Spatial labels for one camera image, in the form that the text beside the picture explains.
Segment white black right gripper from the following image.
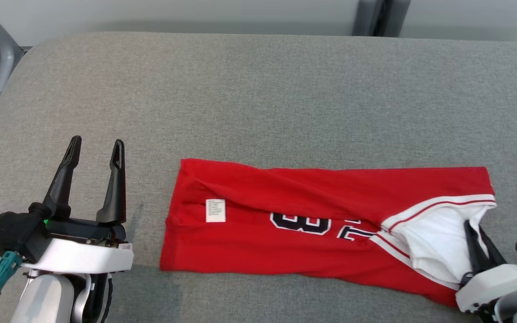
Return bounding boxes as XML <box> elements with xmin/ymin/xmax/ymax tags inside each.
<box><xmin>455</xmin><ymin>219</ymin><xmax>517</xmax><ymax>313</ymax></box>

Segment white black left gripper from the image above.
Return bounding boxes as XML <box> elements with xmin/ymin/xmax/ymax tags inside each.
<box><xmin>22</xmin><ymin>135</ymin><xmax>134</xmax><ymax>275</ymax></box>

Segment red jersey white sleeves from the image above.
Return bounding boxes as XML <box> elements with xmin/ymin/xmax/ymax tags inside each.
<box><xmin>159</xmin><ymin>158</ymin><xmax>497</xmax><ymax>308</ymax></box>

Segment teal left camera connector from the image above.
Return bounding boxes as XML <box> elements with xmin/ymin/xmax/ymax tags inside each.
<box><xmin>0</xmin><ymin>250</ymin><xmax>22</xmax><ymax>304</ymax></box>

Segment grey metal partition post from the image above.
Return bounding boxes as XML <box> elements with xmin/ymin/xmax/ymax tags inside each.
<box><xmin>352</xmin><ymin>0</ymin><xmax>412</xmax><ymax>37</ymax></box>

